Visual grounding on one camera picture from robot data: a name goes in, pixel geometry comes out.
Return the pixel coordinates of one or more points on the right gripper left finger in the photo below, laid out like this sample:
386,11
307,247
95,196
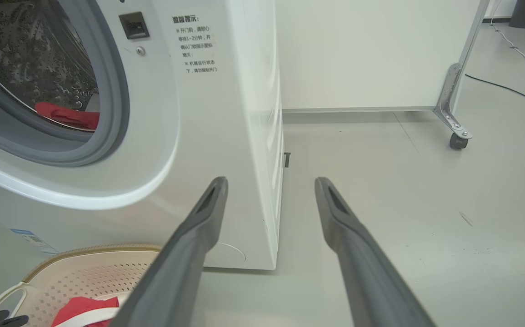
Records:
185,263

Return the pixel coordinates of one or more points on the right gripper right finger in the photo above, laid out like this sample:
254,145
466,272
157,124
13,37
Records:
362,272

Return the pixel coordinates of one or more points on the red garment with white trim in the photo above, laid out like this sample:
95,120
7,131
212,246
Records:
80,309

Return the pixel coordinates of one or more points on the plain red garment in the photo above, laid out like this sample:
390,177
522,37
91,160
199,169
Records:
67,116

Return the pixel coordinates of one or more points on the beige perforated laundry basket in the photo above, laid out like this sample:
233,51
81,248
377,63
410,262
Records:
85,272

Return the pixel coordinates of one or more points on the white front-load washing machine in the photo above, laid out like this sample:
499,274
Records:
198,136

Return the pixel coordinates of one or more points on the black caster wheel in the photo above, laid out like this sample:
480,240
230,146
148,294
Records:
457,141

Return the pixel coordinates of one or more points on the white partition panel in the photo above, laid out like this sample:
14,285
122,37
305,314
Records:
371,54

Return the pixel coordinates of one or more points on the grey metal partition foot bracket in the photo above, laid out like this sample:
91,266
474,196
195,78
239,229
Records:
448,104

